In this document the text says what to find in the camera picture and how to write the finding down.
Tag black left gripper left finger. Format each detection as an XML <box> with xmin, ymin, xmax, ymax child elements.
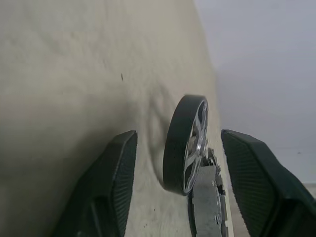
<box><xmin>53</xmin><ymin>130</ymin><xmax>138</xmax><ymax>237</ymax></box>

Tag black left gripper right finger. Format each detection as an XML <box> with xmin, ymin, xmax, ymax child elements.
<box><xmin>221</xmin><ymin>129</ymin><xmax>316</xmax><ymax>237</ymax></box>

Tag motor stator with copper windings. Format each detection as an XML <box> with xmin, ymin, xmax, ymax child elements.
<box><xmin>188</xmin><ymin>147</ymin><xmax>232</xmax><ymax>237</ymax></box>

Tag black pulley wheel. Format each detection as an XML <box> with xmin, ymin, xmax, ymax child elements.
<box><xmin>162</xmin><ymin>93</ymin><xmax>210</xmax><ymax>198</ymax></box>

